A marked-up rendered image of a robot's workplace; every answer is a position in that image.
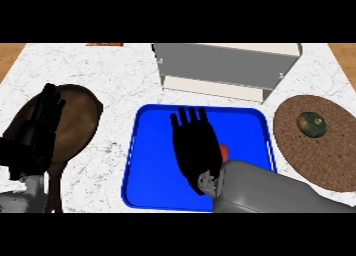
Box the dark green avocado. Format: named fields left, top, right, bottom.
left=296, top=111, right=329, bottom=138

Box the red bell pepper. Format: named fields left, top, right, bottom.
left=218, top=144, right=231, bottom=162

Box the grey and cream tiered shelf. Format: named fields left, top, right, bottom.
left=150, top=43, right=304, bottom=104

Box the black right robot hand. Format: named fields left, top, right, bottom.
left=169, top=106, right=223, bottom=197

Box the blue plastic tray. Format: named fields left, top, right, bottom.
left=121, top=103, right=277, bottom=213

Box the brown wooden paddle board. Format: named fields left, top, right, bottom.
left=3, top=83, right=105, bottom=214

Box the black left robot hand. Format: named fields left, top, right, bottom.
left=0, top=82, right=68, bottom=181

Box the round brown cork placemat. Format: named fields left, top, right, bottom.
left=273, top=94, right=356, bottom=193

